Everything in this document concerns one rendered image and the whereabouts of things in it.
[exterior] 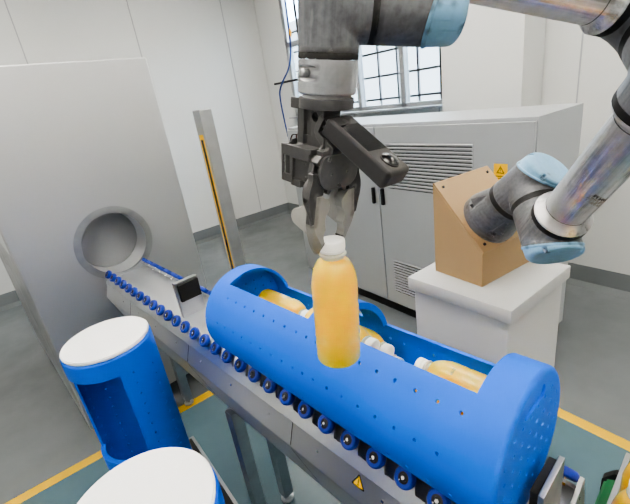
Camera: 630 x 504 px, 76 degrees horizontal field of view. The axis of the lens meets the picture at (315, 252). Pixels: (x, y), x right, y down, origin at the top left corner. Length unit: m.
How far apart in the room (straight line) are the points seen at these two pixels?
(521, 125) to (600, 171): 1.46
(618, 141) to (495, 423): 0.48
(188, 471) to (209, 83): 5.29
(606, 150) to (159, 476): 1.01
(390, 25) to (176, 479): 0.86
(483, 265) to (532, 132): 1.21
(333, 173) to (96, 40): 5.09
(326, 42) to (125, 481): 0.87
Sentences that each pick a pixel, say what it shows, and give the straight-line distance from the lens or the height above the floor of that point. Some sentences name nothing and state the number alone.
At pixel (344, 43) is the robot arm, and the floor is 1.75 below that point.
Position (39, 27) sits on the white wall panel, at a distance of 5.47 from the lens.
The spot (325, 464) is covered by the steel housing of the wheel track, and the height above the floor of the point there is 0.86.
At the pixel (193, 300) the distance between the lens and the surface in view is 1.73.
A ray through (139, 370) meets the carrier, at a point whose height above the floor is 0.94.
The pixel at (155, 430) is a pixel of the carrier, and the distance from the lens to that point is 1.62.
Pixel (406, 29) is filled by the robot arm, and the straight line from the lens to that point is 0.53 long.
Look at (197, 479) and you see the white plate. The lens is 0.93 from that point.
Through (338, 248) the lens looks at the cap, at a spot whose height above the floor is 1.49.
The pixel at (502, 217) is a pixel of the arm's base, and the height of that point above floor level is 1.34.
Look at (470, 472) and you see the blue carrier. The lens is 0.74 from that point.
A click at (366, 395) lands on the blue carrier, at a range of 0.81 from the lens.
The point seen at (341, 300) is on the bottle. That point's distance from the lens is 0.59.
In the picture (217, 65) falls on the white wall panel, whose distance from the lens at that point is 5.94.
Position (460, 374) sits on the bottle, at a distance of 0.80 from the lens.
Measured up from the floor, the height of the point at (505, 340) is 1.05.
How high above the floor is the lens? 1.70
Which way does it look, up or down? 21 degrees down
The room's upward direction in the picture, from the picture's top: 9 degrees counter-clockwise
